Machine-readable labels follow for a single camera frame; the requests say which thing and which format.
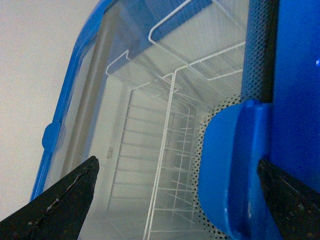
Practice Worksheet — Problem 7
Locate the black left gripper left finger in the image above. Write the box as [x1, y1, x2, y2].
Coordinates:
[0, 156, 100, 240]

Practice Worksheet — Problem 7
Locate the white chest freezer blue rim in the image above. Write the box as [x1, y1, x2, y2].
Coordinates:
[29, 0, 253, 240]

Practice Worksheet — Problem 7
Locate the white wire freezer basket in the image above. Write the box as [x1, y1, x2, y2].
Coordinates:
[106, 0, 249, 240]

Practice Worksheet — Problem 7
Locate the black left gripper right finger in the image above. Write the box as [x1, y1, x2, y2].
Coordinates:
[257, 159, 320, 240]

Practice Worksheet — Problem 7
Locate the sliding glass lid blue handle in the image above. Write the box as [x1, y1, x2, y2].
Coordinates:
[197, 0, 320, 240]

